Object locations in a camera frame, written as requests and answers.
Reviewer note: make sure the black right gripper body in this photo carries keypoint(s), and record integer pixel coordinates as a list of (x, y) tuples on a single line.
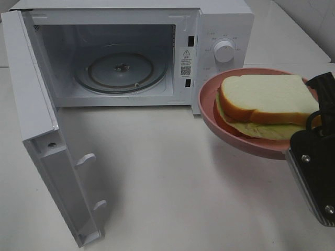
[(324, 86)]

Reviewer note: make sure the white bread sandwich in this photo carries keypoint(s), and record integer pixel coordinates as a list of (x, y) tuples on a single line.
[(270, 107)]

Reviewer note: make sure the pink round plate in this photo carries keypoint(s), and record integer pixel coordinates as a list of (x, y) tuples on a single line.
[(259, 147)]

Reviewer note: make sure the white microwave door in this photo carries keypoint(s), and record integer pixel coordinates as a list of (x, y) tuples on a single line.
[(65, 177)]

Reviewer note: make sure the white upper microwave knob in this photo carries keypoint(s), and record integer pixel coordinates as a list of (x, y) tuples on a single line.
[(224, 50)]

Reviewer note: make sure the white warning label sticker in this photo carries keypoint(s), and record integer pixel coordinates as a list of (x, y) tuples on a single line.
[(186, 59)]

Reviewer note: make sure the glass microwave turntable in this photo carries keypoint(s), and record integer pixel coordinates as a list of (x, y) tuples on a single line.
[(121, 68)]

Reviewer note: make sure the white microwave oven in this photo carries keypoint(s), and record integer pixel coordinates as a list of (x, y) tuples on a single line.
[(68, 27)]

